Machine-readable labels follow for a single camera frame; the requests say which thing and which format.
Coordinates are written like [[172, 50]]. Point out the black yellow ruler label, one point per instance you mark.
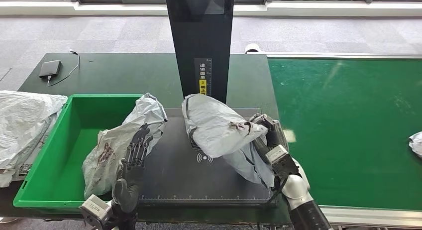
[[202, 70]]

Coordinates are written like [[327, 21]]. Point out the white woven sack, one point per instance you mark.
[[23, 116]]

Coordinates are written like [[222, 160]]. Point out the black inbound scanner machine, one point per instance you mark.
[[171, 175]]

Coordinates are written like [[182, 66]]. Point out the black power bank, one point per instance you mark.
[[50, 69]]

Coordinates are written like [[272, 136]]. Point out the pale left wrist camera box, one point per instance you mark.
[[95, 210]]

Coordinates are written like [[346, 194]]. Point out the grey mailer bag red print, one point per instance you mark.
[[416, 144]]

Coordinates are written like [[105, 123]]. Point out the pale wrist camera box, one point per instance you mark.
[[282, 162], [95, 210]]

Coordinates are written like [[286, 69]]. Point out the green conveyor belt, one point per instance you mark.
[[346, 123]]

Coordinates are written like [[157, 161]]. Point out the white round conveyor end cap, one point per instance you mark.
[[253, 48]]

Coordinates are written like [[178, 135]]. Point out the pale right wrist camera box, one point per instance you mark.
[[282, 162]]

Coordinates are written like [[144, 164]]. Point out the white window sill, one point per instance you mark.
[[296, 9]]

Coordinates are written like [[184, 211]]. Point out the green plastic crate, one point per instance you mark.
[[66, 139]]

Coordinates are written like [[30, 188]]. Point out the grey mailer bag brown print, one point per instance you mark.
[[141, 113], [214, 129]]

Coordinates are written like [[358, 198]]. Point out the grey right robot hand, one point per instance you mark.
[[272, 133]]

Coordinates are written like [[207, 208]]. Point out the aluminium conveyor frame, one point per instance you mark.
[[362, 217]]

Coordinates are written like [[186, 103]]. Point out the white bag with QR label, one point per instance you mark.
[[24, 169]]

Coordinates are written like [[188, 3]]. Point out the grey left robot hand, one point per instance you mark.
[[128, 189]]

